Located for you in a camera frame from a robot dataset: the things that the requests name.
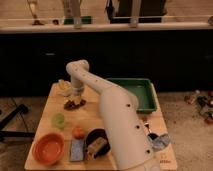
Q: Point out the dark purple grape bunch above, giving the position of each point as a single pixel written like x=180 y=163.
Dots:
x=71 y=105

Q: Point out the clutter pile on floor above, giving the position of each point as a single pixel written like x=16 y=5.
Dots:
x=205 y=105

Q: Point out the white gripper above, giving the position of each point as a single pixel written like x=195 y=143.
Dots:
x=76 y=95

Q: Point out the light green cup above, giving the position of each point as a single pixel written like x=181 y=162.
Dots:
x=58 y=121

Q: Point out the orange bowl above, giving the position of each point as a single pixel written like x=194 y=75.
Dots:
x=48 y=149

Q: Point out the blue sponge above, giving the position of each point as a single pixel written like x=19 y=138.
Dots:
x=77 y=150

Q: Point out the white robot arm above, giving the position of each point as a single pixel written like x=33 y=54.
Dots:
x=130 y=146

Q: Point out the black bowl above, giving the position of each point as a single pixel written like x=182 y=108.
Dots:
x=93 y=135

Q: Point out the crumpled grey cloth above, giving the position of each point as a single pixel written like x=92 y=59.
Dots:
x=161 y=142

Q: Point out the black chair base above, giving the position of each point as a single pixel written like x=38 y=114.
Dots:
x=22 y=109

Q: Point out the orange fruit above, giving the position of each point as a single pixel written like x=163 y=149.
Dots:
x=78 y=133

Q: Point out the tan block in bowl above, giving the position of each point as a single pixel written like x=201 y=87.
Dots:
x=96 y=146

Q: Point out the green plastic tray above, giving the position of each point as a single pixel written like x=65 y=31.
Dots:
x=142 y=88

